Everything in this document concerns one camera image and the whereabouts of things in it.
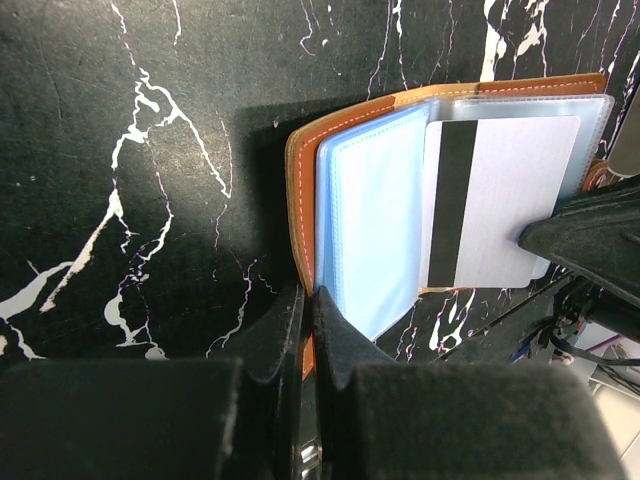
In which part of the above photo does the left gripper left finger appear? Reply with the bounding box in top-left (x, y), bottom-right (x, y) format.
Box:
top-left (204, 282), bottom-right (306, 480)

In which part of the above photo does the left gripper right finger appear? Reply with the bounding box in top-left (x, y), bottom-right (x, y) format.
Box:
top-left (312, 286), bottom-right (394, 479)

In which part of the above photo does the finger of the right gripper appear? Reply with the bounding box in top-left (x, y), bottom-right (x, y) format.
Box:
top-left (518, 179), bottom-right (639, 305)
top-left (608, 90), bottom-right (640, 176)

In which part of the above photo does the white credit card black stripe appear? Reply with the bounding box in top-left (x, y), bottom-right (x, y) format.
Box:
top-left (419, 116), bottom-right (581, 288)

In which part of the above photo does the brown leather card holder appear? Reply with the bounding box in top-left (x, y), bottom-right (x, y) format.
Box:
top-left (283, 72), bottom-right (616, 382)

